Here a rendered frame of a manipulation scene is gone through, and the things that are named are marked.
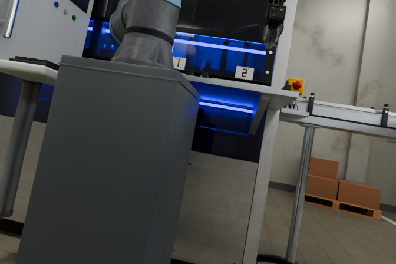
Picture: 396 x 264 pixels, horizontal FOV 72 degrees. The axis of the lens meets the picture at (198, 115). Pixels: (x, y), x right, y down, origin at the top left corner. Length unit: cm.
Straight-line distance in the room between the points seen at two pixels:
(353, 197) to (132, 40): 418
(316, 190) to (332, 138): 129
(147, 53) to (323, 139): 494
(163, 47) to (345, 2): 563
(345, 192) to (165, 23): 412
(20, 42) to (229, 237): 118
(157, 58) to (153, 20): 8
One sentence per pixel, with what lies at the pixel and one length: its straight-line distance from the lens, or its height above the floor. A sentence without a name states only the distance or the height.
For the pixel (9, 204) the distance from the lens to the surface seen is 150.
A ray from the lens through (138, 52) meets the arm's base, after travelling 61.
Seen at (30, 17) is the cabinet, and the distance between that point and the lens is 125.
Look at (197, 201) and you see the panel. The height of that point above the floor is 37.
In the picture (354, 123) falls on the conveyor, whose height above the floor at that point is 88.
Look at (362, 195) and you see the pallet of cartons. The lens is 455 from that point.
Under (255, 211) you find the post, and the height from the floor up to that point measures 38.
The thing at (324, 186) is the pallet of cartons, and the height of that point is 29.
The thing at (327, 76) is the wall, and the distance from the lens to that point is 557.
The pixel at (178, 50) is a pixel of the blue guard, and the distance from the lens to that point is 142.
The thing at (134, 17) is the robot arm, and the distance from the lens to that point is 66.
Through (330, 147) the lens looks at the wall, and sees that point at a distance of 543.
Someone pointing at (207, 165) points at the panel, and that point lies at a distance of 133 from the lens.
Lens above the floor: 68
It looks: 4 degrees up
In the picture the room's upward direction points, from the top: 10 degrees clockwise
